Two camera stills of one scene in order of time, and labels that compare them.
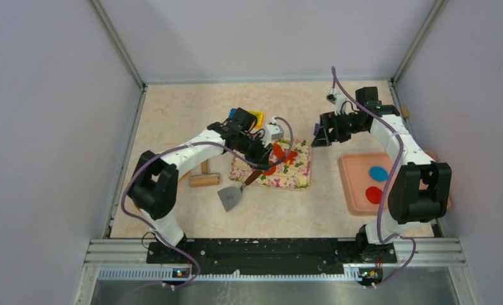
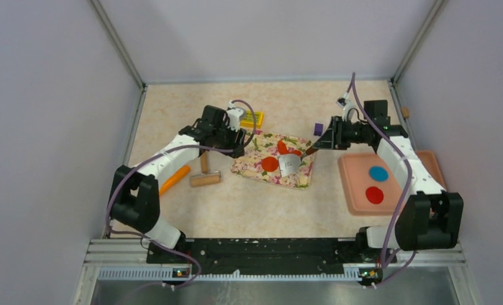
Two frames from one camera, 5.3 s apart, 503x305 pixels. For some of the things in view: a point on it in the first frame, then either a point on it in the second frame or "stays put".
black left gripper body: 257,152 → 235,140
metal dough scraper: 232,196 → 289,164
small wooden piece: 405,112 stays put
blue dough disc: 378,173 stays put
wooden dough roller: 205,178 stays put
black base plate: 279,257 stays put
